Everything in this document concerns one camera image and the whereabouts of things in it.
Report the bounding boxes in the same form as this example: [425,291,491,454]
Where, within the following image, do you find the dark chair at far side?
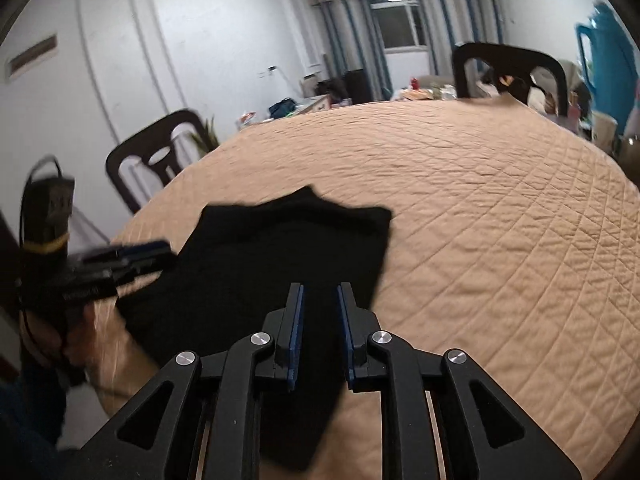
[451,42,568,117]

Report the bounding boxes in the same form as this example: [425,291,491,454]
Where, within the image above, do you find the dark chair at left side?
[105,108,204,214]

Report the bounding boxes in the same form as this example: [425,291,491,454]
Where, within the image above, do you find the blue thermos jug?
[575,0,638,136]

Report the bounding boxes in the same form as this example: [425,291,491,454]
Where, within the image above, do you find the dark chair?
[105,108,204,214]
[451,42,568,117]

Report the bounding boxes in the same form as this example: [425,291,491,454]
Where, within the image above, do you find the person's left hand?
[20,304,96,387]

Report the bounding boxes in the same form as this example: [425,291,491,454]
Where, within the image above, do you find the green houseplant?
[190,117,220,158]

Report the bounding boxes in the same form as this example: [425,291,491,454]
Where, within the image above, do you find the beige quilted bed cover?
[118,96,639,479]

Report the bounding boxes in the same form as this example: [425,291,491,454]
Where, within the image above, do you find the black pants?
[116,186,392,471]

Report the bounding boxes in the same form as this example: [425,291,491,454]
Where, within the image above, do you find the striped window curtains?
[307,0,504,101]

